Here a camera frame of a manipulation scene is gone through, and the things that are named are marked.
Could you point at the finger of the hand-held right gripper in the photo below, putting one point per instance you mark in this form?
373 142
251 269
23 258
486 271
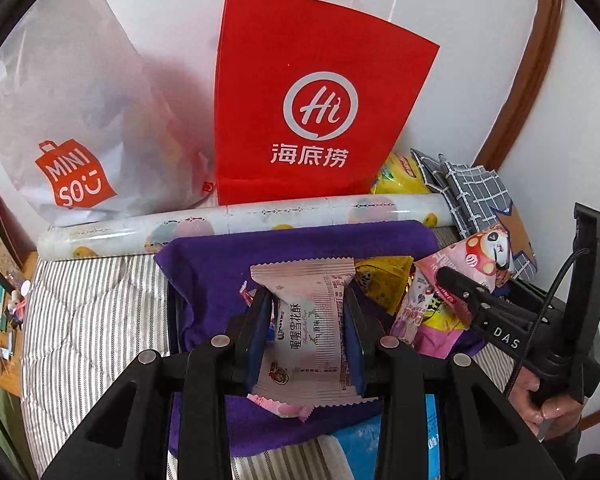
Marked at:
480 310

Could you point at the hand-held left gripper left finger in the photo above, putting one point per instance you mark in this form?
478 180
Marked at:
254 360

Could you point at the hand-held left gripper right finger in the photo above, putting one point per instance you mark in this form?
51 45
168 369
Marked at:
354 360

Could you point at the pink and yellow snack bag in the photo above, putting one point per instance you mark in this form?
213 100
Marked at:
430 330

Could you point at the pink mushroom print packet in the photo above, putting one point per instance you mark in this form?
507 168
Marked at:
485 255

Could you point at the pale pink snack packet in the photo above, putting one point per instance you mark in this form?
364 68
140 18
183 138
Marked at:
310 320

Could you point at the yellow triangular snack packet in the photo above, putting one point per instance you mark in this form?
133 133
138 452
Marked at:
380 285

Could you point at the person's right hand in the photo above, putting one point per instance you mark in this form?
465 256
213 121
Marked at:
550 412

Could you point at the blue tissue pack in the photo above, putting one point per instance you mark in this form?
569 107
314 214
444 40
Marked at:
360 445

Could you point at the purple towel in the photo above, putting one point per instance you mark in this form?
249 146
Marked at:
205 270

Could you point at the blue checked cloth with star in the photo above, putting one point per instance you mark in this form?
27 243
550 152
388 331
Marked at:
475 190

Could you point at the yellow drink packet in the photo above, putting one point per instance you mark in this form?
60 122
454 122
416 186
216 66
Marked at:
397 177

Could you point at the striped bed quilt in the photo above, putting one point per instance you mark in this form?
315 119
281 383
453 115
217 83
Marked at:
95 335

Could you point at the wooden bedside desk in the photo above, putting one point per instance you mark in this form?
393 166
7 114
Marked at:
30 265

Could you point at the red paper bag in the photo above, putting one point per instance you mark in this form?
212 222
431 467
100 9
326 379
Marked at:
320 60

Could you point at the white plastic bag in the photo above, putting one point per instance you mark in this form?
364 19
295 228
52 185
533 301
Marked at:
80 110

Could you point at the brown wooden door frame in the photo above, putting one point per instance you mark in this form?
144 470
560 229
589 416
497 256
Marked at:
530 60

